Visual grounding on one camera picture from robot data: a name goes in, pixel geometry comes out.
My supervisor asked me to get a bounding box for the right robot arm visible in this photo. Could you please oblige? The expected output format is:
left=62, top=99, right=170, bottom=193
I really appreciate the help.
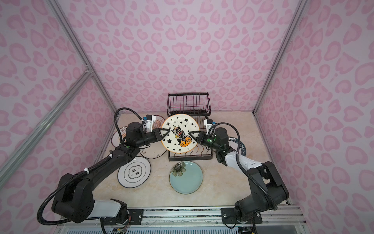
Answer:
left=189, top=128, right=289, bottom=223

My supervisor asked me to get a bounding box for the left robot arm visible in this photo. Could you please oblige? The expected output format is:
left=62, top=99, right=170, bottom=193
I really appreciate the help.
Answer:
left=51, top=122, right=170, bottom=224

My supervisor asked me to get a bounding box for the white plate black cloud outline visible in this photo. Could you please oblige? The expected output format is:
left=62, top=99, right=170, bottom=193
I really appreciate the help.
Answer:
left=117, top=157, right=151, bottom=188

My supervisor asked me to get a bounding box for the cream plum blossom plate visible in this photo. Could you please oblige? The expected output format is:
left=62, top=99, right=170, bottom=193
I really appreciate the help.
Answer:
left=140, top=142, right=167, bottom=160

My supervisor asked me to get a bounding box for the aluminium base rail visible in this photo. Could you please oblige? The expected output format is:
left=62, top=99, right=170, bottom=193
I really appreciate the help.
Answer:
left=55, top=206, right=310, bottom=234

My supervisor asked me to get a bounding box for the small orange sunburst plate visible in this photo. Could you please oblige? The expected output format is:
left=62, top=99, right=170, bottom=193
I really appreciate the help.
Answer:
left=153, top=115, right=165, bottom=129

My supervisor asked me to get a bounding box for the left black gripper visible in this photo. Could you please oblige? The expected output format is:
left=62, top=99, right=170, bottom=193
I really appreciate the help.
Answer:
left=136, top=128, right=171, bottom=149

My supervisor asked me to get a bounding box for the black wire dish rack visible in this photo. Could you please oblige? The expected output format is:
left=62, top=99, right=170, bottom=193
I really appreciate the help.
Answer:
left=167, top=92, right=213, bottom=161

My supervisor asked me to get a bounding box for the aluminium frame diagonal strut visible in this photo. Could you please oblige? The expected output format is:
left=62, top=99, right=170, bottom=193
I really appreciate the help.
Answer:
left=1, top=69, right=92, bottom=188

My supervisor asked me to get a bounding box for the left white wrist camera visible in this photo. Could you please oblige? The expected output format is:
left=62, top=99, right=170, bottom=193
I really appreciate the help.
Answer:
left=142, top=115, right=156, bottom=132

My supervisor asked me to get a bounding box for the large orange sunburst plate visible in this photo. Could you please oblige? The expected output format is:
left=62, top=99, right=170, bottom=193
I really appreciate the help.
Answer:
left=111, top=126, right=127, bottom=147

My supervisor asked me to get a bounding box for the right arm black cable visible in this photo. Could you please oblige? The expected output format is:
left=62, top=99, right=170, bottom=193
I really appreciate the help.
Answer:
left=208, top=122, right=278, bottom=211

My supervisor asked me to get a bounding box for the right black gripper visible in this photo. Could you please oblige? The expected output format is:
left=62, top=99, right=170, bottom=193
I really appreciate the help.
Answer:
left=188, top=132, right=221, bottom=151

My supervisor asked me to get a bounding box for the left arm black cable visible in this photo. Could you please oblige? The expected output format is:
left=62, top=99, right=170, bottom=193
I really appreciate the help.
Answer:
left=113, top=107, right=144, bottom=144

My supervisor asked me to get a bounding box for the white star cat plate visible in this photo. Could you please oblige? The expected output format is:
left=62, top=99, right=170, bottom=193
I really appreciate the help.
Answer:
left=162, top=114, right=200, bottom=154

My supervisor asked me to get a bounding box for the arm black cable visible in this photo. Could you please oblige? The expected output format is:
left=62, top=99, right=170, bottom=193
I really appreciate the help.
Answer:
left=113, top=107, right=144, bottom=144
left=208, top=122, right=278, bottom=211

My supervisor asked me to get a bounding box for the white plate dark green rim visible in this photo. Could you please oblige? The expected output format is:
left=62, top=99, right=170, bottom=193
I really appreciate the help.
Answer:
left=228, top=137, right=247, bottom=157

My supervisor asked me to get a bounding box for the mint green flower plate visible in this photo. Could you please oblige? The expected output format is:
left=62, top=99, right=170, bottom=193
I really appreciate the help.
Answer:
left=169, top=161, right=203, bottom=195

